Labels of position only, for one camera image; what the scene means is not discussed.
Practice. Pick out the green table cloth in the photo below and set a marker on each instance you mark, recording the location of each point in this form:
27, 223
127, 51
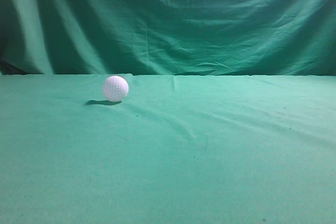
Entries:
178, 149

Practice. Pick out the white dimpled golf ball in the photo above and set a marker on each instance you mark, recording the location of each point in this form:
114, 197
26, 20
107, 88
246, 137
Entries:
115, 88

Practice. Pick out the green backdrop cloth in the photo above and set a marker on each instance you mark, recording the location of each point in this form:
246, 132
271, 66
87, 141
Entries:
174, 37

